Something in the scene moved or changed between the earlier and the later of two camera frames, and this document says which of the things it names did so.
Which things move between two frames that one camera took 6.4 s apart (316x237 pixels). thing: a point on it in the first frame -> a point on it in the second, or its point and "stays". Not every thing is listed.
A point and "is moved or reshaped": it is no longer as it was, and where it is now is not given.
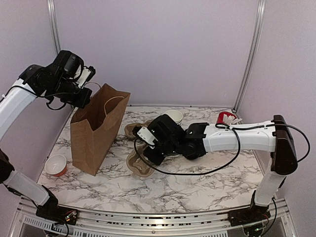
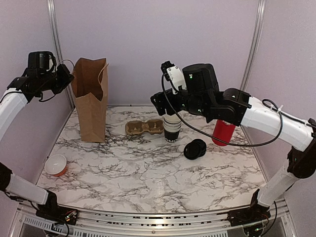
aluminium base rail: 27,223 stays
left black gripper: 82,99 -> 66,80
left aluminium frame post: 53,20 stays
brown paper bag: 94,126 is moved or reshaped
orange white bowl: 56,165 stays
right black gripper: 155,159 -> 160,104
